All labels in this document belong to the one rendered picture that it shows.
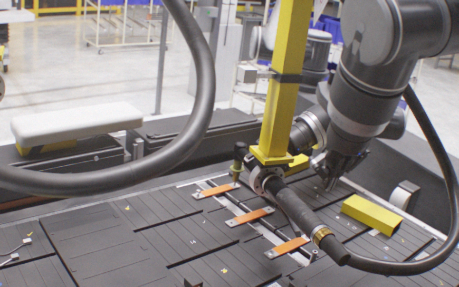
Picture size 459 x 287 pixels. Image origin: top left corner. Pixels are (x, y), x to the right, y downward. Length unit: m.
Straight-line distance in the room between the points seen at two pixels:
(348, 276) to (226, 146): 0.62
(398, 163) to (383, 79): 1.52
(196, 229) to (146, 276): 0.21
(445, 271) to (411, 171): 0.99
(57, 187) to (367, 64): 0.42
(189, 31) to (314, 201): 0.71
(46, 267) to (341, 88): 0.65
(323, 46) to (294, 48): 1.65
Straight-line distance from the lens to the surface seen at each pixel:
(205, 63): 0.64
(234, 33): 4.92
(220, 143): 1.36
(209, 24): 3.91
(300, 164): 1.37
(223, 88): 5.03
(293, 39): 0.94
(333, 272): 0.98
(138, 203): 1.11
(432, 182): 2.00
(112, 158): 1.17
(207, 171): 1.32
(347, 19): 0.60
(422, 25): 0.59
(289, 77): 0.95
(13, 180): 0.54
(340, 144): 0.71
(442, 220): 2.01
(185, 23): 0.68
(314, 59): 2.59
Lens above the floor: 1.60
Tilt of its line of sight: 24 degrees down
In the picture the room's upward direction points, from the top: 7 degrees clockwise
